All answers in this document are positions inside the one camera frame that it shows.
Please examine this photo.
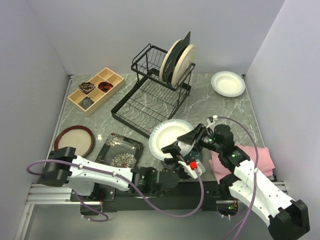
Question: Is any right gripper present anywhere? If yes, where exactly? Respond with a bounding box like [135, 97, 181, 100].
[177, 123, 223, 154]

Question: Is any teal brown rimmed plate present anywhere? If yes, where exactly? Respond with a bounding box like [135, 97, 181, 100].
[184, 147, 203, 162]

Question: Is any cream round plate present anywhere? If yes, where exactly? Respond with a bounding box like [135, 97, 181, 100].
[148, 119, 194, 161]

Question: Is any black square floral plate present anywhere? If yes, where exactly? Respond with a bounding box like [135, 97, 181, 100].
[95, 133, 144, 169]

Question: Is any white fluted plate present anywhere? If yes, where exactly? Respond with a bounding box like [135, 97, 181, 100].
[210, 71, 246, 98]

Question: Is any round red rimmed plate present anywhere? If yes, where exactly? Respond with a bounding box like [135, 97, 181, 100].
[53, 125, 95, 157]

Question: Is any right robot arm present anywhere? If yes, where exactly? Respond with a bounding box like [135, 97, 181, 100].
[177, 124, 310, 240]

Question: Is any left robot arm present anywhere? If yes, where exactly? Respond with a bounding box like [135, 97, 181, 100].
[38, 146, 181, 201]

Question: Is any black base bar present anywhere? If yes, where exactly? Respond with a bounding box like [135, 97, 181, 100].
[79, 181, 246, 217]

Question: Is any beige front plate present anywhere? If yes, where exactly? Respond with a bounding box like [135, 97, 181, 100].
[171, 44, 197, 87]

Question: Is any pink cloth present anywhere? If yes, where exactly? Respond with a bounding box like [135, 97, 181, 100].
[209, 144, 275, 183]

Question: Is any grey cloth piece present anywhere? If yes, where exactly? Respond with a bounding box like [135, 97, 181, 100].
[81, 97, 94, 110]

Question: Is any wooden compartment tray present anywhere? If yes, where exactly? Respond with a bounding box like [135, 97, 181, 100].
[67, 67, 126, 116]

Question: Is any brown beaded bundle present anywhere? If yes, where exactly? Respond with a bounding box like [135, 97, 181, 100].
[78, 81, 96, 95]

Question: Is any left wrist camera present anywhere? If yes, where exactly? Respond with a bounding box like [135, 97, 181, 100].
[178, 161, 206, 179]

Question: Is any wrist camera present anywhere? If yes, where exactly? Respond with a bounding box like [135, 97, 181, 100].
[206, 115, 218, 130]
[178, 161, 206, 179]

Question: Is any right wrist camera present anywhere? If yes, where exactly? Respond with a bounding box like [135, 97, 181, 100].
[206, 115, 218, 130]

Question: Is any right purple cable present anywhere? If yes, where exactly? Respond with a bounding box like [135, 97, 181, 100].
[216, 116, 260, 240]

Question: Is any purple cable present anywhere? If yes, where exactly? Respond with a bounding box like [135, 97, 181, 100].
[26, 160, 205, 223]
[216, 116, 260, 240]

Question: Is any black wire dish rack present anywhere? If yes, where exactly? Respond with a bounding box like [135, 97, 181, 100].
[111, 43, 196, 139]

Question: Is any red black cable bundle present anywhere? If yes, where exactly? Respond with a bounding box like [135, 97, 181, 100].
[97, 81, 114, 92]

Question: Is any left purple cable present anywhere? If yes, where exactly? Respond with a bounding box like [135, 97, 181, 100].
[26, 160, 205, 223]

